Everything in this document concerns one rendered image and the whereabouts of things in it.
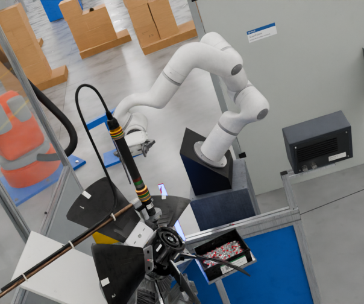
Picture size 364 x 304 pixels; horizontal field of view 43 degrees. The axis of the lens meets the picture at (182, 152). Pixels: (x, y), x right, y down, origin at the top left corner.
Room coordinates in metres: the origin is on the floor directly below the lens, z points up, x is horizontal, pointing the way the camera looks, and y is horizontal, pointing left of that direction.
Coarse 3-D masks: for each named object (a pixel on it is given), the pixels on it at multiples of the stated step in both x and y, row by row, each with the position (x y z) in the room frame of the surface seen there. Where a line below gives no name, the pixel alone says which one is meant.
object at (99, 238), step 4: (96, 232) 1.77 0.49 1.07; (96, 236) 1.77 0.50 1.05; (100, 236) 1.77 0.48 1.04; (104, 236) 1.76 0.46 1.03; (96, 240) 1.77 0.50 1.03; (100, 240) 1.77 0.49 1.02; (104, 240) 1.76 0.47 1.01; (108, 240) 1.76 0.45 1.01; (112, 240) 1.76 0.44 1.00; (116, 240) 1.76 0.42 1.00
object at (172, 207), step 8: (160, 200) 1.63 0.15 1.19; (168, 200) 1.62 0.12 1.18; (176, 200) 1.62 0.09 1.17; (184, 200) 1.62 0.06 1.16; (160, 208) 1.57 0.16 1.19; (168, 208) 1.56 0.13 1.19; (176, 208) 1.56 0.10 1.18; (184, 208) 1.55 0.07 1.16; (168, 216) 1.51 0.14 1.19; (176, 216) 1.50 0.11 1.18; (152, 224) 1.48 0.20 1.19; (160, 224) 1.47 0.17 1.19; (168, 224) 1.45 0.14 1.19
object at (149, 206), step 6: (108, 114) 1.41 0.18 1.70; (108, 120) 1.41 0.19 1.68; (114, 120) 1.41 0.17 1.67; (108, 126) 1.41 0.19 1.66; (114, 126) 1.40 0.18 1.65; (150, 198) 1.41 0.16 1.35; (144, 204) 1.40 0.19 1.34; (150, 204) 1.40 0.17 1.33; (150, 210) 1.40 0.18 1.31; (150, 216) 1.40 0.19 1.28; (156, 222) 1.40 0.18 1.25
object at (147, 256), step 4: (144, 248) 1.25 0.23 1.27; (148, 248) 1.27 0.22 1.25; (144, 252) 1.25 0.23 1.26; (144, 256) 1.24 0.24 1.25; (148, 256) 1.26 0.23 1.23; (152, 256) 1.27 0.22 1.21; (148, 264) 1.25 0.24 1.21; (152, 264) 1.26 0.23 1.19; (152, 268) 1.25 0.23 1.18; (148, 272) 1.23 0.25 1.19
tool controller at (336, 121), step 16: (336, 112) 1.70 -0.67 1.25; (288, 128) 1.72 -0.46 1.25; (304, 128) 1.68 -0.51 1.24; (320, 128) 1.65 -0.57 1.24; (336, 128) 1.62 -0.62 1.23; (288, 144) 1.65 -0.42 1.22; (304, 144) 1.63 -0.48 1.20; (320, 144) 1.63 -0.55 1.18; (336, 144) 1.62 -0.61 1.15; (352, 144) 1.63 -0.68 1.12; (304, 160) 1.65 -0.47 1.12; (320, 160) 1.65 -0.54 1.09; (336, 160) 1.65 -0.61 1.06
